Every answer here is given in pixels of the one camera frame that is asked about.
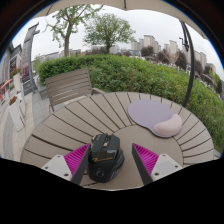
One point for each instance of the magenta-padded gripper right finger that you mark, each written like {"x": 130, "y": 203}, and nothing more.
{"x": 146, "y": 159}

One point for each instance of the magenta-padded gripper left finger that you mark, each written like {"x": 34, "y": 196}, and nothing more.
{"x": 77, "y": 159}

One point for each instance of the black computer mouse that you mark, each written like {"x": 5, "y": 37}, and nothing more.
{"x": 106, "y": 156}

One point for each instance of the purple mouse pad with wrist rest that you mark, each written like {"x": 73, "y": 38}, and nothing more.
{"x": 146, "y": 113}

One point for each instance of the grey slatted outdoor chair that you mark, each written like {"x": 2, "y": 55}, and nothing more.
{"x": 68, "y": 86}

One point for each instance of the white planter with flowers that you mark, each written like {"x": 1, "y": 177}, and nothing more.
{"x": 17, "y": 81}
{"x": 16, "y": 115}

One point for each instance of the black curved umbrella pole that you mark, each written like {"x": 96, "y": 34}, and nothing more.
{"x": 192, "y": 66}

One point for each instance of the tall grey sign pillar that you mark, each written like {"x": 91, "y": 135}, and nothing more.
{"x": 27, "y": 56}

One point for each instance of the grey shopfront building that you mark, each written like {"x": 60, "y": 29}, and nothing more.
{"x": 8, "y": 66}

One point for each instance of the group of high-rise buildings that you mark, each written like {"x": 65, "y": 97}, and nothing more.
{"x": 150, "y": 41}

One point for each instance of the thin-crowned tree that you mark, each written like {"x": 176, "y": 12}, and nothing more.
{"x": 67, "y": 36}

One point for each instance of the round-crowned tree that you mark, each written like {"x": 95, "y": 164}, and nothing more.
{"x": 108, "y": 31}

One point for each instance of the beige patio umbrella canopy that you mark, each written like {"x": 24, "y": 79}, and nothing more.
{"x": 110, "y": 2}

